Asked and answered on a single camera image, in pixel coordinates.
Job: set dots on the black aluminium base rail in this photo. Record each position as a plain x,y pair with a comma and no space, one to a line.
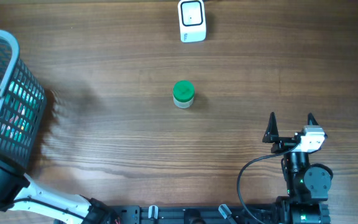
260,213

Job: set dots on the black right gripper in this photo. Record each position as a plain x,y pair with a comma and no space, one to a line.
271,135

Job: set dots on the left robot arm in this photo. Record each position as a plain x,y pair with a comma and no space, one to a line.
20,192

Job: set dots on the green lid plastic jar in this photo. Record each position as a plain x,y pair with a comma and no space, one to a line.
183,94

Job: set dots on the white barcode scanner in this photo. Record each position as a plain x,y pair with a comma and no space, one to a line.
192,20

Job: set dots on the dark mesh shopping basket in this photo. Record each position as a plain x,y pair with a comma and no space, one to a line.
22,104

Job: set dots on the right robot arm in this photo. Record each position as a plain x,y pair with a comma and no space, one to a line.
307,184

